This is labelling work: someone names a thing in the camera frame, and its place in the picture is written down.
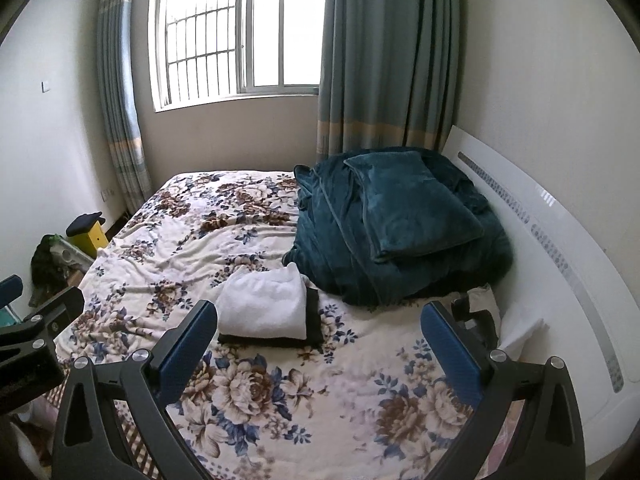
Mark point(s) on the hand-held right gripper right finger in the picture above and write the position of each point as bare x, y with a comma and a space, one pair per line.
452, 347

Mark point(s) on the dark green bag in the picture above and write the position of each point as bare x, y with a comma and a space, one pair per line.
45, 270

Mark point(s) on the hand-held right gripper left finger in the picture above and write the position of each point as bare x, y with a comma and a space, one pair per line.
187, 345

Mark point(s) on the teal velvet pillow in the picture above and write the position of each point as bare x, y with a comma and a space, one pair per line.
415, 205

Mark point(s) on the pile of dark and white clothes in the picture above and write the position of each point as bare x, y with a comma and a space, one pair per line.
475, 320

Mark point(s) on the floral bed blanket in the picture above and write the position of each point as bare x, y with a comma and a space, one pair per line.
300, 410

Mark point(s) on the barred window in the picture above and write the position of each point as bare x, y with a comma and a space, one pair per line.
285, 25

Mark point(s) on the narrow grey-blue curtain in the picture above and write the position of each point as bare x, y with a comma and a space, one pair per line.
120, 85

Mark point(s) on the black folded garment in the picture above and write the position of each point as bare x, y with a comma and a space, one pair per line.
312, 320

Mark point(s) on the yellow box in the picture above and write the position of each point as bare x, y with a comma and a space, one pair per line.
90, 242

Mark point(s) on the white knit sweater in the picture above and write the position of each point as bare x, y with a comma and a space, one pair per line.
262, 305

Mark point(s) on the wide grey-blue curtain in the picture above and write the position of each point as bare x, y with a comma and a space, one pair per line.
385, 60

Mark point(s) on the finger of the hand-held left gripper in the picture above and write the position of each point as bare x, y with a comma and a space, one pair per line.
10, 291
60, 307

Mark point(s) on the white bed headboard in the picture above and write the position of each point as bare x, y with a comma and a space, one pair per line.
565, 310

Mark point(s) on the teal velvet quilt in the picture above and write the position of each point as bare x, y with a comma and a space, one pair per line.
340, 260

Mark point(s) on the wall socket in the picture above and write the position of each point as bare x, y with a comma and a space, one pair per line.
106, 193

